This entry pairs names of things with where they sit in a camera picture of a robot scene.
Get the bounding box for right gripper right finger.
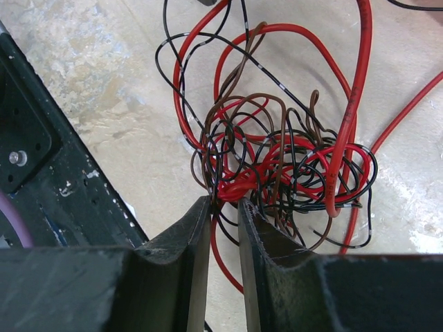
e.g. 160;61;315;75
237;199;442;331

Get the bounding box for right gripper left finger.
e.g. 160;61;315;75
1;196;210;331

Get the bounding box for red brown cable bundle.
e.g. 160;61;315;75
154;0;443;295

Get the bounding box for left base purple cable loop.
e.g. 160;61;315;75
0;190;35;248

